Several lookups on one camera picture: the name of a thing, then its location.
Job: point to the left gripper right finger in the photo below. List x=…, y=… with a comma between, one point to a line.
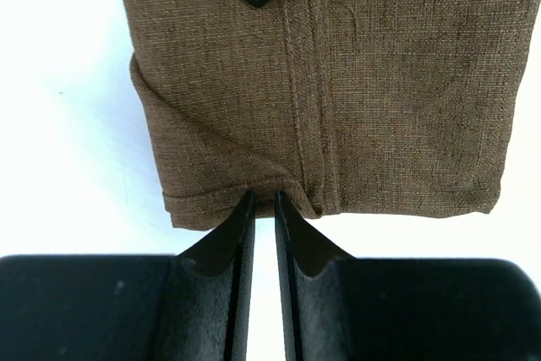
x=339, y=307

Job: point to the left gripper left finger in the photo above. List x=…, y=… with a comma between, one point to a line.
x=189, y=306

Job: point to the brown cloth napkin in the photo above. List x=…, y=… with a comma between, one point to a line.
x=401, y=107

